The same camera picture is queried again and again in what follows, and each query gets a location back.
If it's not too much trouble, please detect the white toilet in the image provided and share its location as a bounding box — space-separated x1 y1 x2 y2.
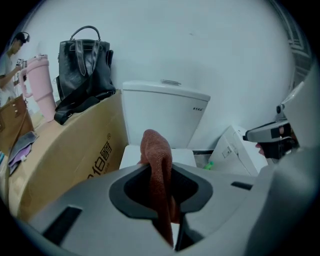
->
119 79 211 171

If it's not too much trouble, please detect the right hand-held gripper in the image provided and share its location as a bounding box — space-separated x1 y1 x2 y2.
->
242 63 320 256

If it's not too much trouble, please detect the red-brown wiping cloth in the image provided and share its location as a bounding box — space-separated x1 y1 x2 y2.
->
136 129 181 248

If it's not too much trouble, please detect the large brown cardboard box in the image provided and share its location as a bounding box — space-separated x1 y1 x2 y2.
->
8 88 130 222

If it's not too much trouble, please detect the pink tumbler with handle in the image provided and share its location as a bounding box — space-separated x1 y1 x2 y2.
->
19 53 57 123

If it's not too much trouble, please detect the black leather backpack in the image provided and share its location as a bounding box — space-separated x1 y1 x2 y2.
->
53 25 117 126

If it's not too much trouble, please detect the purple cloth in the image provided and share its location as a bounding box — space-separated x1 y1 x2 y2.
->
8 146 32 175

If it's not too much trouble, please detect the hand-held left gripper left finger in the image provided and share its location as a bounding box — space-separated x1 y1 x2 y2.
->
27 163 174 256

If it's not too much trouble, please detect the grey cloth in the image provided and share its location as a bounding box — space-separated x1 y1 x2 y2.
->
8 131 40 161

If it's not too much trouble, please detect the white cardboard box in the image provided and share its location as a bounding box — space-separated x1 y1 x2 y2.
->
208 124 268 177

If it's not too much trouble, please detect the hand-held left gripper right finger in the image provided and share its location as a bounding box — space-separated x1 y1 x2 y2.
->
171 161 258 256

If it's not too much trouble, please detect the window grille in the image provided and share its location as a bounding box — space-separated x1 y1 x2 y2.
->
283 17 313 82

